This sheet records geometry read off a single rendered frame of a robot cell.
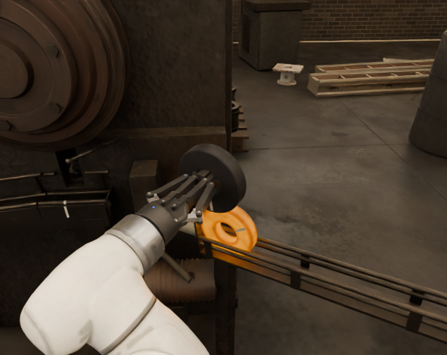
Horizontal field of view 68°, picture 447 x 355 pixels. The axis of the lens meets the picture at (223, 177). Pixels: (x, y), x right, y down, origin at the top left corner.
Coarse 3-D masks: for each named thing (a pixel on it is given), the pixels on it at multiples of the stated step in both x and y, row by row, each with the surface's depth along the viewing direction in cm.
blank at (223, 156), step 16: (208, 144) 67; (192, 160) 68; (208, 160) 66; (224, 160) 64; (224, 176) 66; (240, 176) 66; (224, 192) 68; (240, 192) 66; (208, 208) 74; (224, 208) 71
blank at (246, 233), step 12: (204, 216) 87; (216, 216) 84; (228, 216) 82; (240, 216) 81; (204, 228) 89; (216, 228) 88; (240, 228) 82; (252, 228) 82; (228, 240) 88; (240, 240) 84; (252, 240) 82
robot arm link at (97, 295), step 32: (96, 256) 45; (128, 256) 47; (64, 288) 41; (96, 288) 43; (128, 288) 45; (32, 320) 39; (64, 320) 40; (96, 320) 42; (128, 320) 43; (64, 352) 41
